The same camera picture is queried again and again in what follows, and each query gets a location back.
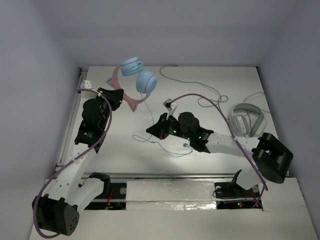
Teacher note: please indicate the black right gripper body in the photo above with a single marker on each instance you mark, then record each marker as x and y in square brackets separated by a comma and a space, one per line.
[173, 128]

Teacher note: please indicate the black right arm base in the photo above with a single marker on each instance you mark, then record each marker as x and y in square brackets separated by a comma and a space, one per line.
[231, 196]

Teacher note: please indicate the white grey headphones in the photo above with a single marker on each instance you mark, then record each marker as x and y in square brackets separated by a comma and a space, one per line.
[247, 120]

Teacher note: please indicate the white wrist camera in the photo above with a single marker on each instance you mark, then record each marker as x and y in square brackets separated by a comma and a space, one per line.
[86, 88]
[171, 107]

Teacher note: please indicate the aluminium rail left side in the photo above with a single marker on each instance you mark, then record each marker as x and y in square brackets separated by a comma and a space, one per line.
[83, 71]

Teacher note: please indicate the aluminium rail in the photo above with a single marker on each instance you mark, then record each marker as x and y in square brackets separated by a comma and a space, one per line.
[83, 71]
[168, 167]

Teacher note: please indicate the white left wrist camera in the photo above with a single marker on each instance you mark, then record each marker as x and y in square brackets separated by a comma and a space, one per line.
[86, 88]

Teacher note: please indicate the blue pink cat-ear headphones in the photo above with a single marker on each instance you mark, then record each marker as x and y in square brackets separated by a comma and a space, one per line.
[145, 83]

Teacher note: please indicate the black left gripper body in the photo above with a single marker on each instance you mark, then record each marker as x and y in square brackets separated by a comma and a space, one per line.
[107, 97]

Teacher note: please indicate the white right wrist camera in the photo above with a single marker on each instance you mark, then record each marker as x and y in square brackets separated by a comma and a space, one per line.
[171, 107]

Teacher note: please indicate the aluminium rail front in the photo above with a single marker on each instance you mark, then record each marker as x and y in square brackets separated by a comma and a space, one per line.
[168, 167]

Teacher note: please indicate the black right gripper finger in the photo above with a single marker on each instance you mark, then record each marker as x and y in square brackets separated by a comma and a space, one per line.
[162, 136]
[156, 129]

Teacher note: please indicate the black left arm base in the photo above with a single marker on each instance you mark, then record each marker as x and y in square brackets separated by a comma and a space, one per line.
[114, 200]

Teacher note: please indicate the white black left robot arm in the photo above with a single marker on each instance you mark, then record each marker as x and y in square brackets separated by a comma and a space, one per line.
[58, 205]

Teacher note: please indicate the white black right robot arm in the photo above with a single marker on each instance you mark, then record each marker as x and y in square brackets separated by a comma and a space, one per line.
[269, 158]

